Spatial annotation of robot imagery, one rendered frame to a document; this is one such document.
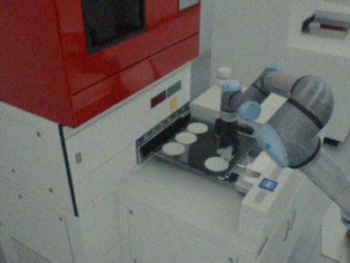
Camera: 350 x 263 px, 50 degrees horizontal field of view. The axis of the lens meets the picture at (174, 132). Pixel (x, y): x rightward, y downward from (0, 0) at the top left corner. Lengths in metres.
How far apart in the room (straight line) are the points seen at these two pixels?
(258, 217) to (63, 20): 0.87
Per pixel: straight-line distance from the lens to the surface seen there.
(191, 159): 1.62
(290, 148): 0.97
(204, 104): 1.92
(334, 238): 1.50
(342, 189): 1.13
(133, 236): 1.71
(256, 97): 1.35
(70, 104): 1.20
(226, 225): 1.44
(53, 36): 1.13
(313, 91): 0.99
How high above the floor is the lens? 1.84
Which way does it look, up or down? 31 degrees down
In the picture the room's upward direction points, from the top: straight up
